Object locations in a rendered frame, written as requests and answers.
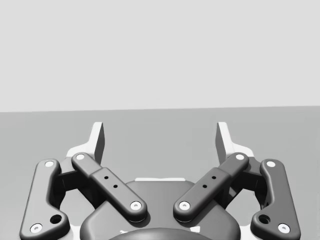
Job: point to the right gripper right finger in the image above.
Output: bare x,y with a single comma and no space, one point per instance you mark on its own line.
212,182

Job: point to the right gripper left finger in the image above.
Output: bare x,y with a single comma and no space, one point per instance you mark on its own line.
107,182

